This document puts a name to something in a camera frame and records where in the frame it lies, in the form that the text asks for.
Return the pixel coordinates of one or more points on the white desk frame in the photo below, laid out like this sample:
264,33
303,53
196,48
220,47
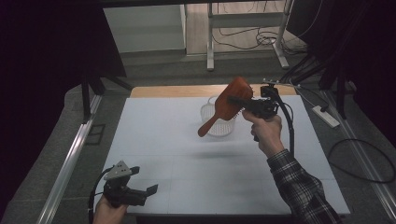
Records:
246,20

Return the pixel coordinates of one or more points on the white plastic basket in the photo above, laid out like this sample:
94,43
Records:
222,129

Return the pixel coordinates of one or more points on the white power strip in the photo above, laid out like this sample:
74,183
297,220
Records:
326,116

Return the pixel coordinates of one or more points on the black stand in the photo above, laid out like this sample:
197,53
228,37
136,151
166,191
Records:
341,93
86,99

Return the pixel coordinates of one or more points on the white panel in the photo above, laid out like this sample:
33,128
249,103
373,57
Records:
144,28

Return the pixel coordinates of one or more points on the black plug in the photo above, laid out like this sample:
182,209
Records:
324,108

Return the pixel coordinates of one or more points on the white foam board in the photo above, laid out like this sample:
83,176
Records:
186,168

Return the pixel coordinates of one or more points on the dark floor hatch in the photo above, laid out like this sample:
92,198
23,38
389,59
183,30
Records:
95,134

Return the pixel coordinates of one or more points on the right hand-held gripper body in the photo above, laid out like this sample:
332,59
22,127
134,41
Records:
263,107

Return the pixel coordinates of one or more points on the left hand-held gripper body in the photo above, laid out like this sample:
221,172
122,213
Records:
120,189

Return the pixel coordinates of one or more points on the dark curtain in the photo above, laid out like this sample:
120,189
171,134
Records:
367,46
40,62

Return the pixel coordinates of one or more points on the wooden hairbrush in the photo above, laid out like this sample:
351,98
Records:
232,99

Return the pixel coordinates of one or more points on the person's left hand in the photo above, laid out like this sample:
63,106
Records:
107,213

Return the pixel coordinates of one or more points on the aluminium rail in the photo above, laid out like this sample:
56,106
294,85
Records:
367,155
67,169

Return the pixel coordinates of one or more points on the person's right hand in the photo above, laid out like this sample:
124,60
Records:
266,132

